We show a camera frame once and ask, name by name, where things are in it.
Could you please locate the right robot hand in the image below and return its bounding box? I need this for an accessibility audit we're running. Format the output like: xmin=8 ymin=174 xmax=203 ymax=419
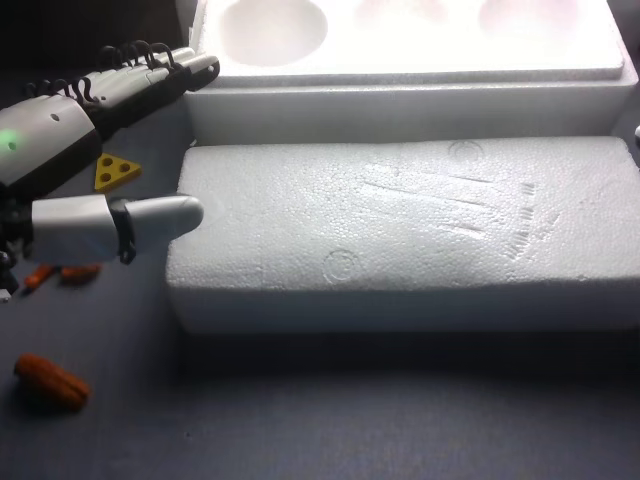
xmin=0 ymin=43 xmax=221 ymax=265

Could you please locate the white styrofoam lid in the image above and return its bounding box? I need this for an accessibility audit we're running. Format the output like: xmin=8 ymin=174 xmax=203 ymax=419
xmin=164 ymin=135 xmax=640 ymax=335

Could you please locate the white styrofoam tray with wells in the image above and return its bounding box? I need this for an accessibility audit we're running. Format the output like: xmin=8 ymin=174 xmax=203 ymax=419
xmin=187 ymin=0 xmax=636 ymax=147

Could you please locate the yellow triangle block with holes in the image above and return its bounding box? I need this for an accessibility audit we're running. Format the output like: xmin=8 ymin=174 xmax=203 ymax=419
xmin=93 ymin=153 xmax=143 ymax=193

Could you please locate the small orange toy piece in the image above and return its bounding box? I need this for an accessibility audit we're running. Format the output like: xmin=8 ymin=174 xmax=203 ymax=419
xmin=25 ymin=264 xmax=56 ymax=292
xmin=59 ymin=263 xmax=101 ymax=286

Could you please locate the large ridged orange toy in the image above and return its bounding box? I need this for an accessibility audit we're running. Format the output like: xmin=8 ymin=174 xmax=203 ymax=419
xmin=13 ymin=352 xmax=92 ymax=414

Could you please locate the grey table cloth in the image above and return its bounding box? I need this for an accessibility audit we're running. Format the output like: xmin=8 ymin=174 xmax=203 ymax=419
xmin=0 ymin=74 xmax=640 ymax=480

